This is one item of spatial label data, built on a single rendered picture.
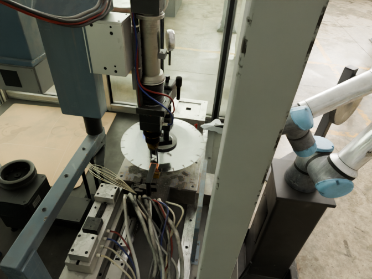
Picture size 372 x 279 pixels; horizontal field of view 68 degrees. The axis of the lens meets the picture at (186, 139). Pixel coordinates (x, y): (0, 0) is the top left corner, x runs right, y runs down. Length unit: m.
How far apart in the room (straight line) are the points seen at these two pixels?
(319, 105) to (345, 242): 1.36
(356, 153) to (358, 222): 1.37
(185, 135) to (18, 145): 0.82
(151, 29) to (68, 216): 0.69
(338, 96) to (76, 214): 0.98
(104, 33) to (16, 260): 0.53
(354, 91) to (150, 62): 0.69
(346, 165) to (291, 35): 0.96
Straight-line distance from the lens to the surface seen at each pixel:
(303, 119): 0.88
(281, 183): 1.31
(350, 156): 1.10
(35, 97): 1.84
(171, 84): 0.84
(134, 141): 1.09
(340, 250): 2.20
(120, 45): 0.64
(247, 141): 0.21
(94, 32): 0.66
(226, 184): 0.24
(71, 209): 1.07
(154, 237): 0.88
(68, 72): 0.73
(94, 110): 0.76
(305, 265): 2.03
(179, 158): 1.02
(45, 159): 1.40
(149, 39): 0.69
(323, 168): 1.13
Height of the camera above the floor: 1.65
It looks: 40 degrees down
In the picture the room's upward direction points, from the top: 4 degrees clockwise
